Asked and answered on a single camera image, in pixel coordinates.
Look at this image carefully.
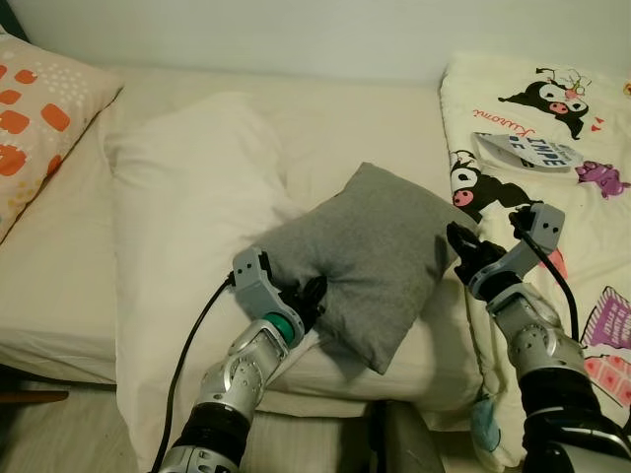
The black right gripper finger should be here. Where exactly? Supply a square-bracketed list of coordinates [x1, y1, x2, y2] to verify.
[446, 222, 482, 259]

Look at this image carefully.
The grey square pillow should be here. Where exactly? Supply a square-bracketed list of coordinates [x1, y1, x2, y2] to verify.
[258, 163, 482, 375]

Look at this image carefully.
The large white pillow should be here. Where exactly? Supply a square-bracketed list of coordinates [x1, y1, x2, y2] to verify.
[104, 94, 484, 466]

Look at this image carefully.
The orange spotted cream pillow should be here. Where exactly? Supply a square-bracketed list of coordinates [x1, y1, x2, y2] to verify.
[0, 34, 124, 243]

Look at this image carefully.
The grey printed flat packet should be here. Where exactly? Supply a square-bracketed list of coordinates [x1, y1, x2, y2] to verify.
[476, 133, 586, 175]

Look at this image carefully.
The teal fabric piece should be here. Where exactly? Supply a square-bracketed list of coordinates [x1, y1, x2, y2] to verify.
[470, 392, 504, 454]

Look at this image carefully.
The cream bed sheet mattress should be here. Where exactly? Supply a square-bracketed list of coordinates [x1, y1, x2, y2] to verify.
[0, 64, 494, 415]

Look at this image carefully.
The cream cartoon print blanket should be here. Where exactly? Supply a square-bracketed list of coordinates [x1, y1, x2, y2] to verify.
[439, 51, 631, 470]

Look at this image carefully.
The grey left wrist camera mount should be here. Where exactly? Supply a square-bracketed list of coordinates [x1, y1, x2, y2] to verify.
[232, 246, 297, 326]

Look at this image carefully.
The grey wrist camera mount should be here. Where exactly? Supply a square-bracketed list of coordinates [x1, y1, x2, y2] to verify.
[232, 246, 297, 326]
[469, 202, 568, 302]

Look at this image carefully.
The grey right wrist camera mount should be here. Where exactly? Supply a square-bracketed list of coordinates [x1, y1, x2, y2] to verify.
[469, 202, 568, 302]

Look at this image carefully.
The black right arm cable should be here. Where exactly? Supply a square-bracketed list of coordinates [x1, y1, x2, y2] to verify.
[511, 210, 583, 342]

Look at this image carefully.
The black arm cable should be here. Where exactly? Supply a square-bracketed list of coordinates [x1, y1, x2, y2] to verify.
[148, 274, 238, 473]
[511, 210, 583, 342]

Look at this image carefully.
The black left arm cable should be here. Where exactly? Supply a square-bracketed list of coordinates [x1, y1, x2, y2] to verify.
[148, 274, 238, 473]

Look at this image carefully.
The brown wooden bed frame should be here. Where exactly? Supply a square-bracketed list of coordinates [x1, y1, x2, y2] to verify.
[0, 389, 70, 406]

